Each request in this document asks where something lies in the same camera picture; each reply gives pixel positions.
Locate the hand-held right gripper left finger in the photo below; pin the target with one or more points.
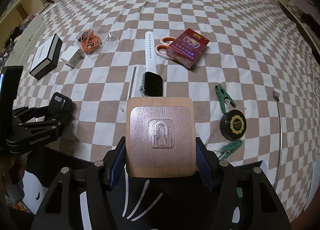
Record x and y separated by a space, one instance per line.
117 165

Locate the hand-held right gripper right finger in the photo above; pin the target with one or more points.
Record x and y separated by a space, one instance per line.
203 165

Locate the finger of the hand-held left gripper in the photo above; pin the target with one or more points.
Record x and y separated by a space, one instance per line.
50 123
32 112

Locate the small black case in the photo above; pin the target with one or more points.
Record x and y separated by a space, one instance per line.
62 103

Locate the brown wooden square pad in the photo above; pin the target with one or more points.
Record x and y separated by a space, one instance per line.
160 135

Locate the green clothespin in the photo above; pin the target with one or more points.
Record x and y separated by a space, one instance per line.
232 146
223 93

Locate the black and white cat mat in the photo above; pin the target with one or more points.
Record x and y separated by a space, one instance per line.
140 195

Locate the black round tin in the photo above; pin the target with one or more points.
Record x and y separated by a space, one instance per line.
233 125

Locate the black and white gift box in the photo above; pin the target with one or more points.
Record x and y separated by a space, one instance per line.
46 57

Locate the white charger plug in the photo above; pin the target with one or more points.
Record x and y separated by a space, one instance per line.
72 56

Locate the pile of hair accessories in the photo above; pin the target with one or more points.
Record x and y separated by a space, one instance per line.
10 37

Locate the metal back scratcher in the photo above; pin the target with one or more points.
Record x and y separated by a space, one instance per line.
279 140

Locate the white open box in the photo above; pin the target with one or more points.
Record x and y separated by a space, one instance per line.
32 32

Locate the silver ribbed small box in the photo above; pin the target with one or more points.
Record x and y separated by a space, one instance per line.
135 82

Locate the wooden bedside shelf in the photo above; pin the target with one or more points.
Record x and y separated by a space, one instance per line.
17 10

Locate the small clear plastic bag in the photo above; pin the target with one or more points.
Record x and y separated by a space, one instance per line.
112 37

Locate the white smartwatch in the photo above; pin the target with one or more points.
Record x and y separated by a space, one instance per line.
151 55

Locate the red cigarette box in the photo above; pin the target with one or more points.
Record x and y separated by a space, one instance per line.
187 49

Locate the checkered bed sheet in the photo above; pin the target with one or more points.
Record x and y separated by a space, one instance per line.
200 7

